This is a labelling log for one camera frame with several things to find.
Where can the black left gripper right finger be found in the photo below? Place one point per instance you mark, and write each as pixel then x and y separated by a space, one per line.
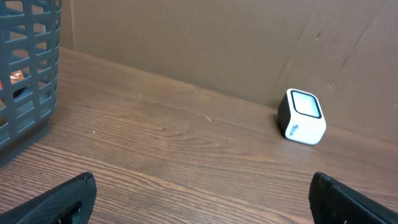
pixel 333 202

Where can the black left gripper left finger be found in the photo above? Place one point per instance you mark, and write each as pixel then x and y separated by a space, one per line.
pixel 70 202

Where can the red spaghetti packet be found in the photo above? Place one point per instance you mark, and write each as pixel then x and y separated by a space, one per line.
pixel 16 76

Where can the white barcode scanner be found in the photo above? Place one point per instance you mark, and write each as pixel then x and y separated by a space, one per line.
pixel 300 117

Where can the grey plastic shopping basket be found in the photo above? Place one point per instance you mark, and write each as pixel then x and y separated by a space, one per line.
pixel 30 42

